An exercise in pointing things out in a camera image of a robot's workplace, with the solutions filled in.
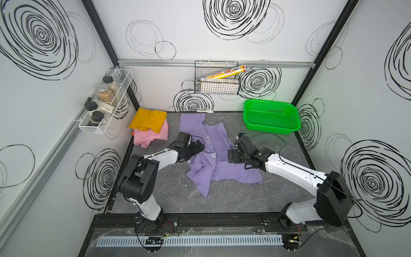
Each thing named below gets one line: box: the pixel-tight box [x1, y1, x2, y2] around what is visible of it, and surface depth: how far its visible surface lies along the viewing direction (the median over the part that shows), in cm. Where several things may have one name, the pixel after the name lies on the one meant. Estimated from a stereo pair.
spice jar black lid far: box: [102, 75, 118, 94], surface depth 75 cm
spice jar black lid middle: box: [84, 101, 98, 117], surface depth 64 cm
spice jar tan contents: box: [96, 84, 116, 104], surface depth 72 cm
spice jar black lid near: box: [86, 110, 105, 127], surface depth 64 cm
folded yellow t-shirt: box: [128, 107, 167, 134], surface depth 105 cm
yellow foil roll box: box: [205, 64, 247, 80], surface depth 91 cm
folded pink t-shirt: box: [133, 116, 170, 149], surface depth 103 cm
